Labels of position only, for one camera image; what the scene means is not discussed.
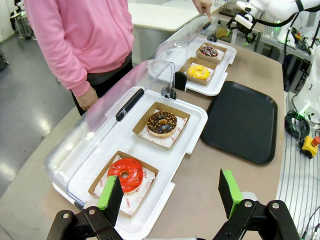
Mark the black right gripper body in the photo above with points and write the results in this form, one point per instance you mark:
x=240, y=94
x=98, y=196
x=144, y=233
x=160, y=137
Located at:
x=246, y=30

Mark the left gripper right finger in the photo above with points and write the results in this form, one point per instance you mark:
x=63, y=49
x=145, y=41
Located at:
x=228, y=192

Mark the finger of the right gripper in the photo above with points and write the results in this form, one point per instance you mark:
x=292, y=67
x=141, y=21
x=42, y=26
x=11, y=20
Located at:
x=251, y=38
x=229, y=28

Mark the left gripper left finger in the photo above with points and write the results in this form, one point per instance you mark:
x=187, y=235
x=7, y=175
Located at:
x=112, y=200

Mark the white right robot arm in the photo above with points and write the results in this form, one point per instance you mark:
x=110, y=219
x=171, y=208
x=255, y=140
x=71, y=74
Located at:
x=311, y=87

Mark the person's right forearm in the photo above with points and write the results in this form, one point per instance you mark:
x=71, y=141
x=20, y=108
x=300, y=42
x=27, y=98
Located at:
x=67, y=70

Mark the brown cardboard donut tray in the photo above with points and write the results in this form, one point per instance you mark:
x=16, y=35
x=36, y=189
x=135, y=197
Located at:
x=106, y=173
x=202, y=62
x=215, y=60
x=144, y=120

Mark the red glazed donut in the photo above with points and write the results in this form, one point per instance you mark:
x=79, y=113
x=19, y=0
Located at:
x=132, y=175

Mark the chocolate rainbow sprinkle donut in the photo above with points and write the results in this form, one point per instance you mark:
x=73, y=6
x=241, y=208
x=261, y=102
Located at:
x=203, y=52

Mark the yellow sprinkled donut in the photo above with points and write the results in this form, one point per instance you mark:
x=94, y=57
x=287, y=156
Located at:
x=193, y=73

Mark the black serving tray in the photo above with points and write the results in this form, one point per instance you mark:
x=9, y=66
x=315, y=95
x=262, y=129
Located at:
x=240, y=122

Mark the chocolate nut donut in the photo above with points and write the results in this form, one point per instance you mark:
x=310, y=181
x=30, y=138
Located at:
x=152, y=125

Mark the person's left hand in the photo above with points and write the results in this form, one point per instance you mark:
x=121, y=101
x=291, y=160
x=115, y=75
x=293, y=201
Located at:
x=202, y=5

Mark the person's right hand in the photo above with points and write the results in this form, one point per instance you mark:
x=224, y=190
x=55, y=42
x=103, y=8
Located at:
x=86, y=98

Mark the white printed paper liner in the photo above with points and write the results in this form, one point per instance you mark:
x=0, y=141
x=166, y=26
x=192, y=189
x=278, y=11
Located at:
x=221, y=56
x=212, y=72
x=135, y=202
x=165, y=142

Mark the white display case base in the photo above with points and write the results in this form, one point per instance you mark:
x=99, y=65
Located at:
x=220, y=85

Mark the clear display case lid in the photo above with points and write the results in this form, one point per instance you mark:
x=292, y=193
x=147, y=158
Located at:
x=95, y=130
x=175, y=50

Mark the large white table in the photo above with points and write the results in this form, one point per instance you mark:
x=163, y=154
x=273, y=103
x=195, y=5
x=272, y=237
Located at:
x=160, y=15

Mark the near white display case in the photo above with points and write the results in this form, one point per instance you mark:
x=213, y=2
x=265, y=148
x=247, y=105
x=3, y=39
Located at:
x=195, y=117

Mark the yellow emergency stop button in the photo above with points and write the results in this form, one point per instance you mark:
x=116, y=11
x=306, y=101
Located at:
x=308, y=148

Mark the person in pink hoodie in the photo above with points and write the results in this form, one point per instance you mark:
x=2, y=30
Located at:
x=87, y=30

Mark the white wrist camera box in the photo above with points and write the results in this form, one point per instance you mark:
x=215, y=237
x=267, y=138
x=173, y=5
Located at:
x=243, y=20

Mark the slotted aluminium base plate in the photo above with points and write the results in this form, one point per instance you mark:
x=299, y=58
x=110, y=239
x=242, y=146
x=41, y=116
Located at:
x=300, y=180

